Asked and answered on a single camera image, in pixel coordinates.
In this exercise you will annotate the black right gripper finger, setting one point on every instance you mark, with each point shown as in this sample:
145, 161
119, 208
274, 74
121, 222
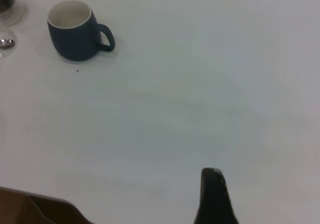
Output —
215, 204

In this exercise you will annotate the dark grey ceramic mug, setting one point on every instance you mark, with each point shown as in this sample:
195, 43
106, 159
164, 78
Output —
72, 43

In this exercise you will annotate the clear double wall glass cup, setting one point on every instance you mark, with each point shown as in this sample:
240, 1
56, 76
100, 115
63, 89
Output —
18, 11

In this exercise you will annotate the round clear glass dish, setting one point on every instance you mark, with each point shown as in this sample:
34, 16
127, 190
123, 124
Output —
10, 52

